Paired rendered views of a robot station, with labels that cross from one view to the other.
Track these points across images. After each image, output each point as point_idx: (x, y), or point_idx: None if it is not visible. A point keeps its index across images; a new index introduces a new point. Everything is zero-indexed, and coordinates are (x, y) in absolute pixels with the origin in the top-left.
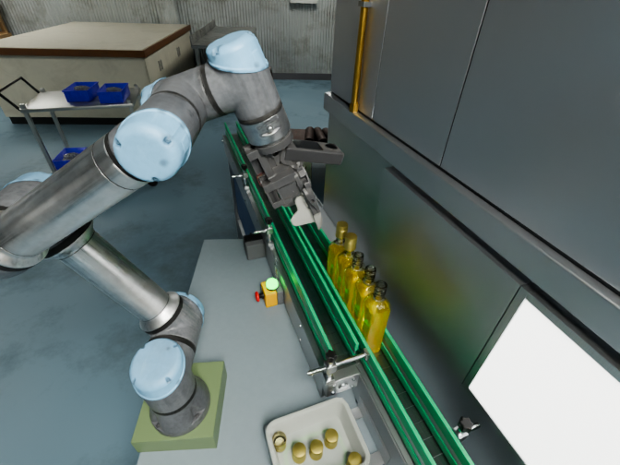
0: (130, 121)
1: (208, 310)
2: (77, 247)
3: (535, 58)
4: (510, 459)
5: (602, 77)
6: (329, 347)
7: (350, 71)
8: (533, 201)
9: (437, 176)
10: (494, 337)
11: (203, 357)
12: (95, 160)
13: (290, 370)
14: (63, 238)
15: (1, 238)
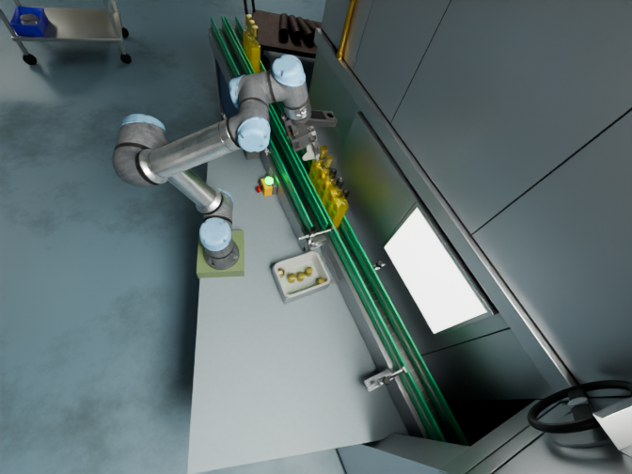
0: (248, 126)
1: None
2: None
3: (448, 84)
4: (397, 279)
5: (469, 109)
6: (311, 225)
7: (339, 21)
8: (431, 160)
9: (387, 131)
10: (400, 224)
11: None
12: (221, 138)
13: (282, 236)
14: None
15: (157, 169)
